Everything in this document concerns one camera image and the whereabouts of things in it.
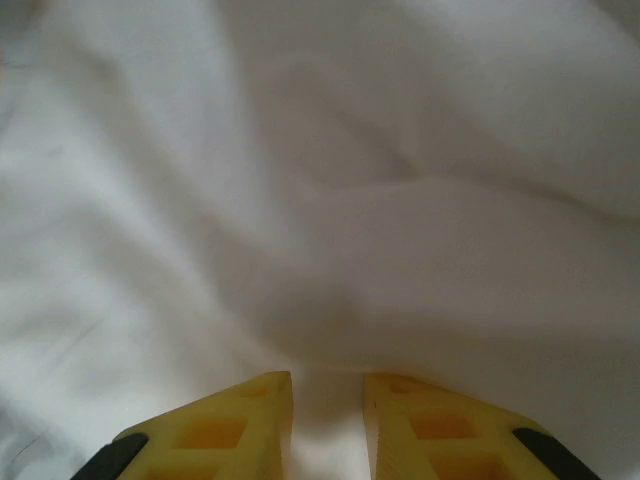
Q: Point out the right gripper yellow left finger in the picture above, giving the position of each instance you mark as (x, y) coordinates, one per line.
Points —
(210, 435)

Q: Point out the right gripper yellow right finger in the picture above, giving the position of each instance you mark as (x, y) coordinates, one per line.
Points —
(450, 435)

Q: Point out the white t-shirt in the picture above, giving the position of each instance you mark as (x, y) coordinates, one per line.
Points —
(300, 175)

